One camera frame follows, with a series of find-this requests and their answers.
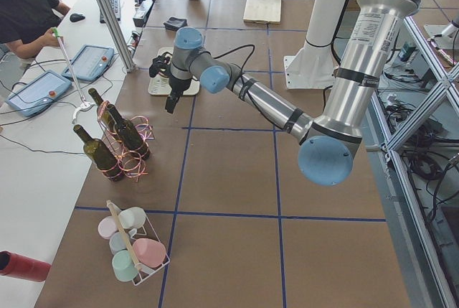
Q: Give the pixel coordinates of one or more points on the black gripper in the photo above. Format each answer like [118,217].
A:
[177,86]

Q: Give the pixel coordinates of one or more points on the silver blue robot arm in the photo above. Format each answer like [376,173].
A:
[329,142]

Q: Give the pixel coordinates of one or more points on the white bear tray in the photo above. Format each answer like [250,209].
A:
[159,85]

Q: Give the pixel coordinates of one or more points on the grey folded cloth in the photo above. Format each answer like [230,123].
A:
[174,23]

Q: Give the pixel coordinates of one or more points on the dark glass bottle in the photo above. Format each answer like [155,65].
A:
[128,133]
[102,112]
[100,154]

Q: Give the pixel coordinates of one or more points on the dark glass bottle upper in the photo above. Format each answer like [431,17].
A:
[128,133]

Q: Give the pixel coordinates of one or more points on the black keyboard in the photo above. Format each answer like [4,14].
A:
[116,8]

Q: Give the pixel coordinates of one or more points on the black computer mouse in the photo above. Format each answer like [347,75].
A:
[76,17]

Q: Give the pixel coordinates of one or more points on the dark glass bottle lower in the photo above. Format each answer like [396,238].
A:
[100,154]

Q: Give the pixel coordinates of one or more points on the wooden cutting board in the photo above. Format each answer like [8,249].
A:
[262,11]

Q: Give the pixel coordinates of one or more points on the blue teach pendant near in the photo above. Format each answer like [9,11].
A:
[38,95]

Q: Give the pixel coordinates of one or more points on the person in black shirt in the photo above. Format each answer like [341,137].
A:
[27,25]

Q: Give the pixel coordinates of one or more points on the white cup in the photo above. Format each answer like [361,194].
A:
[133,217]

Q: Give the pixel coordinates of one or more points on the lilac cup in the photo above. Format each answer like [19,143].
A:
[107,228]

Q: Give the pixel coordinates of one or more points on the pale blue cup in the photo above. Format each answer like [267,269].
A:
[116,243]

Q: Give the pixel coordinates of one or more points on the pink cup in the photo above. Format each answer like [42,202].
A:
[149,252]

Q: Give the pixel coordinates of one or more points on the mint green cup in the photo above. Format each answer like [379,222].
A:
[123,266]

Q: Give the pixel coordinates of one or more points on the red cylinder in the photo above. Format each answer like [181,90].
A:
[22,267]

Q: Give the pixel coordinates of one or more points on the copper wire bottle rack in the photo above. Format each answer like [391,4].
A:
[131,163]

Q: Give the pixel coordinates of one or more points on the aluminium frame post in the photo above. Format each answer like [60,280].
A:
[117,35]

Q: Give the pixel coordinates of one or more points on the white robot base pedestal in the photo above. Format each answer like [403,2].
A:
[313,66]

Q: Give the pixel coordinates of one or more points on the white wire cup rack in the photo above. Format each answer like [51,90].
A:
[130,236]

